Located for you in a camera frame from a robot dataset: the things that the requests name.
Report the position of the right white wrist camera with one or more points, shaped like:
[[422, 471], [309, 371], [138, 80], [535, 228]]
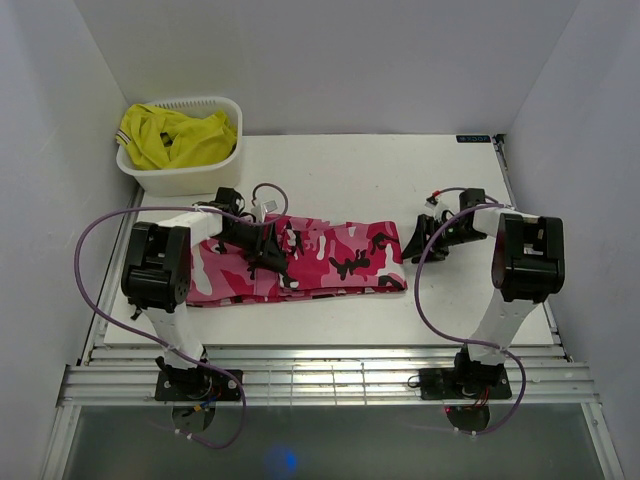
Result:
[[435, 207]]

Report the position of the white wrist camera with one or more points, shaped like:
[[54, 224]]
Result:
[[435, 207], [262, 209]]

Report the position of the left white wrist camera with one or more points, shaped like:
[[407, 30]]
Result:
[[262, 209]]

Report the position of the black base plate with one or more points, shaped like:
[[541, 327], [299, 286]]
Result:
[[195, 385], [449, 384]]

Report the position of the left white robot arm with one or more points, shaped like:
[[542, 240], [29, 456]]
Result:
[[156, 280]]

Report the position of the pink camouflage trousers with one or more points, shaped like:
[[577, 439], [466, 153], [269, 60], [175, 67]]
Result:
[[324, 260]]

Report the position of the yellow trousers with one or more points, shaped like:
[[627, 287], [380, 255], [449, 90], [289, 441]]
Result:
[[156, 138]]

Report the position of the white plastic basket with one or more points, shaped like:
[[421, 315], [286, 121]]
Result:
[[191, 181]]

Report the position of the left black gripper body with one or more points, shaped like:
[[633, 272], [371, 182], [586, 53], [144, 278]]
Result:
[[243, 237]]

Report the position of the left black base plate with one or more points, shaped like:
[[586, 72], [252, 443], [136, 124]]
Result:
[[195, 385]]

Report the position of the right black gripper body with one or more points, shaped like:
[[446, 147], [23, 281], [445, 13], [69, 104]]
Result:
[[450, 235]]

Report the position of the aluminium rail frame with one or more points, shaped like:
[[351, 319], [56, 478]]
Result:
[[322, 377]]

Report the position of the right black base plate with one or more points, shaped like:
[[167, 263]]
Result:
[[449, 384]]

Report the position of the blue label sticker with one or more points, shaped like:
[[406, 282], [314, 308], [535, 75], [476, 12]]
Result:
[[473, 139]]

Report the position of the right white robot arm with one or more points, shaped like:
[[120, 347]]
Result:
[[528, 266]]

